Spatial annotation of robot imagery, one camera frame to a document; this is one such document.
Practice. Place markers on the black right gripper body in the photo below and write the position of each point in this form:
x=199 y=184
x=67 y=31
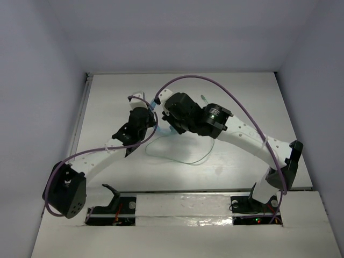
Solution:
x=180 y=126

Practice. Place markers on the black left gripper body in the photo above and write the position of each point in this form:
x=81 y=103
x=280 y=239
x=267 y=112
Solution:
x=150 y=118

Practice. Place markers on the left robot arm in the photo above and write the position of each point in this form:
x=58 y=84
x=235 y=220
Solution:
x=65 y=192

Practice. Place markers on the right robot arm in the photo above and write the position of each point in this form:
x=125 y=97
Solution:
x=217 y=122

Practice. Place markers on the white front panel board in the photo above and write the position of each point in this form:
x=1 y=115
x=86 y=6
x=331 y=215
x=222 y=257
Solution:
x=194 y=225

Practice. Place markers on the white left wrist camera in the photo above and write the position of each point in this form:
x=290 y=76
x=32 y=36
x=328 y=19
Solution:
x=137 y=100

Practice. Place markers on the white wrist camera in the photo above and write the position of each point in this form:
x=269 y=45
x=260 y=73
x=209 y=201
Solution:
x=161 y=98
x=137 y=100

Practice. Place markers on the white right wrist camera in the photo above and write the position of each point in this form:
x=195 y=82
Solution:
x=161 y=98

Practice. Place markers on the aluminium rail strip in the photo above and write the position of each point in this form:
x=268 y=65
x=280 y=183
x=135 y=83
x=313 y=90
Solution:
x=208 y=191

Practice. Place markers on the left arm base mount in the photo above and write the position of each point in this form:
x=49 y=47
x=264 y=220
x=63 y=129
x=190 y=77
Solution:
x=119 y=212

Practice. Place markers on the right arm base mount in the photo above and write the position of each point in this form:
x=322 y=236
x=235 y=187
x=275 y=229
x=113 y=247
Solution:
x=250 y=212

